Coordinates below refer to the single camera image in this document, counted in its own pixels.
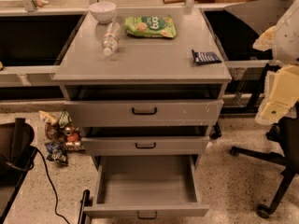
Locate green snack chip bag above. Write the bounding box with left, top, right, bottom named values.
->
left=124, top=16, right=177, bottom=38

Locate wooden stick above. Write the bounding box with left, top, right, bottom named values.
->
left=163, top=0, right=185, bottom=4

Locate grey drawer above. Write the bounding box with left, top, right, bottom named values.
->
left=84, top=155, right=208, bottom=219
left=65, top=85, right=222, bottom=127
left=82, top=126, right=209, bottom=156

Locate grey middle drawer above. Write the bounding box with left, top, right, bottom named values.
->
left=82, top=126, right=209, bottom=156

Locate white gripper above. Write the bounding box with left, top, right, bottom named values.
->
left=252, top=26, right=299, bottom=125

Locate pile of snacks on floor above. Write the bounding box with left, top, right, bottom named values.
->
left=39, top=110, right=85, bottom=152

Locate black cable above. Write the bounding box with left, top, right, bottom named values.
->
left=34, top=147, right=71, bottom=224

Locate grey bottom drawer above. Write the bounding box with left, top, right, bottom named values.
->
left=84, top=155, right=208, bottom=219

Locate grey drawer cabinet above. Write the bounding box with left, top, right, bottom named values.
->
left=51, top=6, right=233, bottom=161

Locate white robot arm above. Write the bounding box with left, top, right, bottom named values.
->
left=253, top=0, right=299, bottom=125

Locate clear plastic water bottle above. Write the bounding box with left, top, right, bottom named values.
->
left=102, top=21, right=121, bottom=56

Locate white bowl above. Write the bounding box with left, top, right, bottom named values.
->
left=89, top=2, right=116, bottom=23

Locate grey top drawer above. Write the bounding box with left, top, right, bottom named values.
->
left=65, top=85, right=222, bottom=127

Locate blue snack bag on floor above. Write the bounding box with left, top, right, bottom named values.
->
left=45, top=142, right=68, bottom=165

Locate dark blue rxbar wrapper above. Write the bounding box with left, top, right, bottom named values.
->
left=192, top=49, right=221, bottom=65

